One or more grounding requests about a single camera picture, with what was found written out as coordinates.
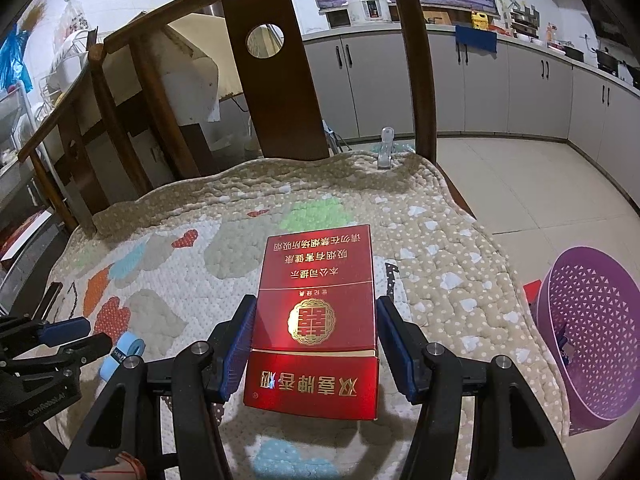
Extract blue white wrapper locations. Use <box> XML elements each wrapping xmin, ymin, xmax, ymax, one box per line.
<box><xmin>558</xmin><ymin>331</ymin><xmax>576</xmax><ymax>366</ymax></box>

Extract red cigarette box gold emblem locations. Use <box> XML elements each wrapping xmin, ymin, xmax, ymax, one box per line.
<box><xmin>243</xmin><ymin>224</ymin><xmax>380</xmax><ymax>422</ymax></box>

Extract black range hood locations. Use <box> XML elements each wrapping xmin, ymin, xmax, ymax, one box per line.
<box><xmin>570</xmin><ymin>0</ymin><xmax>640</xmax><ymax>46</ymax></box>

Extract beige quilted patterned blanket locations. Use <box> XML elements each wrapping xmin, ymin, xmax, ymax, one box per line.
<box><xmin>47</xmin><ymin>150</ymin><xmax>571</xmax><ymax>480</ymax></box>

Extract grey metal folding frame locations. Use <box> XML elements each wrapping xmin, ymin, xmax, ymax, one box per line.
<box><xmin>322</xmin><ymin>120</ymin><xmax>352</xmax><ymax>154</ymax></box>

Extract white rice cooker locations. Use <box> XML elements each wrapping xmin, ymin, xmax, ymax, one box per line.
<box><xmin>346</xmin><ymin>0</ymin><xmax>394</xmax><ymax>26</ymax></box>

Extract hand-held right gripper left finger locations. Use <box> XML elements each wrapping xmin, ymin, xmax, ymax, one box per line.
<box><xmin>59</xmin><ymin>294</ymin><xmax>258</xmax><ymax>480</ymax></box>

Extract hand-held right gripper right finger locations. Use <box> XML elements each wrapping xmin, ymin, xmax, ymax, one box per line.
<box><xmin>375</xmin><ymin>295</ymin><xmax>576</xmax><ymax>480</ymax></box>

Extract white dish rack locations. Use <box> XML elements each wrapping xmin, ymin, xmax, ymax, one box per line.
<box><xmin>37</xmin><ymin>27</ymin><xmax>101</xmax><ymax>107</ymax></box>

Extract purple perforated plastic basket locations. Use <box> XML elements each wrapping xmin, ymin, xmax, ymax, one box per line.
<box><xmin>532</xmin><ymin>246</ymin><xmax>640</xmax><ymax>435</ymax></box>

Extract blue plastic bag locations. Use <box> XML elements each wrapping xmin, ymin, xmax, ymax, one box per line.
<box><xmin>0</xmin><ymin>30</ymin><xmax>34</xmax><ymax>94</ymax></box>

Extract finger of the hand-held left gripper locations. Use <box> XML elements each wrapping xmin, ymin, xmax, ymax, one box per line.
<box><xmin>0</xmin><ymin>314</ymin><xmax>92</xmax><ymax>356</ymax></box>
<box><xmin>0</xmin><ymin>332</ymin><xmax>113</xmax><ymax>387</ymax></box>

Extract white kitchen base cabinets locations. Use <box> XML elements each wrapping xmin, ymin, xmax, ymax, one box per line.
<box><xmin>302</xmin><ymin>25</ymin><xmax>640</xmax><ymax>196</ymax></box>

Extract blue hanging cloth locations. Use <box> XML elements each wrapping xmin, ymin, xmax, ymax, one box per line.
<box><xmin>454</xmin><ymin>25</ymin><xmax>499</xmax><ymax>54</ymax></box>

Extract dark wooden chair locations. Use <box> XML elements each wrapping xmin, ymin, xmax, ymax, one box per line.
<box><xmin>17</xmin><ymin>0</ymin><xmax>472</xmax><ymax>241</ymax></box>

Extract beige draped cloth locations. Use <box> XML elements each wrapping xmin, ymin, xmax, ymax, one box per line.
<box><xmin>150</xmin><ymin>12</ymin><xmax>246</xmax><ymax>126</ymax></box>

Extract countertop utensil rack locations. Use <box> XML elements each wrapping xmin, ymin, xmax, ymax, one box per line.
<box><xmin>507</xmin><ymin>0</ymin><xmax>542</xmax><ymax>41</ymax></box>

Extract light blue tape roll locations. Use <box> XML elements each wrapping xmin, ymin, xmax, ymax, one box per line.
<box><xmin>99</xmin><ymin>332</ymin><xmax>146</xmax><ymax>382</ymax></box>

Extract grey spring clip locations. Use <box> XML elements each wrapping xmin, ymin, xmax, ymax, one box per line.
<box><xmin>377</xmin><ymin>127</ymin><xmax>396</xmax><ymax>169</ymax></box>

